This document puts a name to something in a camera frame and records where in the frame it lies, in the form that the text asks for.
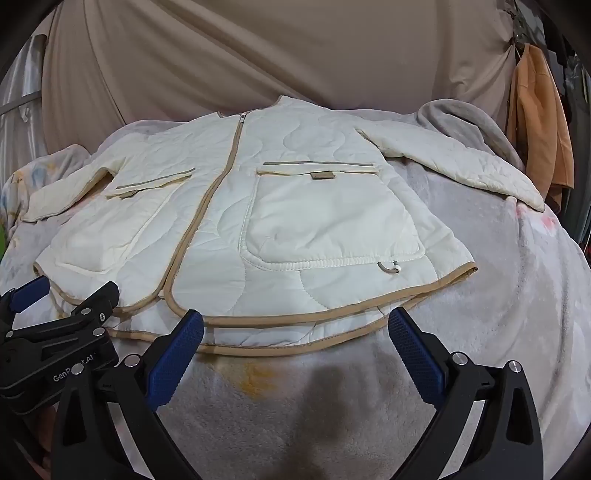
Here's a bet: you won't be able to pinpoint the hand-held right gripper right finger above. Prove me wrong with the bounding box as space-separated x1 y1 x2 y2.
389 307 544 480

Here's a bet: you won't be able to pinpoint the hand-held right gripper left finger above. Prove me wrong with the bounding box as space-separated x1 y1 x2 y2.
53 309 205 480

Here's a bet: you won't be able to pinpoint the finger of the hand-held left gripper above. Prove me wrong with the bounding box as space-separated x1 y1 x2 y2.
0 276 51 326
18 281 122 342

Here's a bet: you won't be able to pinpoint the cream quilted jacket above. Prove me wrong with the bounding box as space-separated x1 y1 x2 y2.
21 95 546 358

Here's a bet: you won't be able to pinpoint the dark hanging clothes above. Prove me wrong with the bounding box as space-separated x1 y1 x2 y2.
545 23 591 261

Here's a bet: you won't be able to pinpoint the grey floral blanket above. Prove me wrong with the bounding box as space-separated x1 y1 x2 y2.
0 99 591 480

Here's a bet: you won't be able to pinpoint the white sheer curtain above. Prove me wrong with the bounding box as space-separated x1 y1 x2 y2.
0 32 49 183

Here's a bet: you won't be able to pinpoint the orange hanging garment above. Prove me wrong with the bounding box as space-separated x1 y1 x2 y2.
505 44 576 209

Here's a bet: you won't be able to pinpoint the beige curtain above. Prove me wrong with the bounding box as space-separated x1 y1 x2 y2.
41 0 519 155

